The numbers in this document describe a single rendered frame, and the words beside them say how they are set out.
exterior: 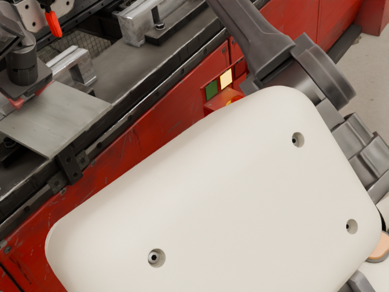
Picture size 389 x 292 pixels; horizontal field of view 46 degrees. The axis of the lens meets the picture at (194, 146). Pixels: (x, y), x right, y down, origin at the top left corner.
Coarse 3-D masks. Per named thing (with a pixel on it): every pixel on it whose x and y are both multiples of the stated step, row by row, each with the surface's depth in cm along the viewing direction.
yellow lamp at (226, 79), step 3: (225, 72) 128; (228, 72) 129; (222, 75) 128; (225, 75) 129; (228, 75) 130; (231, 75) 131; (222, 78) 128; (225, 78) 129; (228, 78) 130; (231, 78) 131; (222, 81) 129; (225, 81) 130; (228, 81) 131; (231, 81) 132; (222, 84) 130; (225, 84) 131; (228, 84) 132; (222, 87) 130
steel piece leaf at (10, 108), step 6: (0, 96) 104; (24, 96) 101; (30, 96) 102; (0, 102) 102; (6, 102) 102; (24, 102) 101; (0, 108) 100; (6, 108) 98; (12, 108) 99; (6, 114) 98
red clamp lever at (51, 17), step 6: (36, 0) 100; (42, 0) 98; (48, 0) 98; (48, 6) 100; (48, 12) 101; (48, 18) 101; (54, 18) 102; (48, 24) 103; (54, 24) 102; (54, 30) 103; (60, 30) 104; (60, 36) 105
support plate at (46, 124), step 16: (48, 96) 102; (64, 96) 101; (80, 96) 100; (16, 112) 99; (32, 112) 98; (48, 112) 97; (64, 112) 97; (80, 112) 96; (96, 112) 95; (0, 128) 96; (16, 128) 95; (32, 128) 94; (48, 128) 94; (64, 128) 93; (80, 128) 92; (32, 144) 91; (48, 144) 90; (64, 144) 90
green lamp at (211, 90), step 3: (210, 84) 125; (213, 84) 126; (216, 84) 127; (207, 87) 125; (210, 87) 126; (213, 87) 127; (216, 87) 128; (207, 90) 126; (210, 90) 127; (213, 90) 128; (216, 90) 129; (207, 93) 126; (210, 93) 127; (213, 93) 128; (207, 96) 127; (210, 96) 128; (207, 99) 127
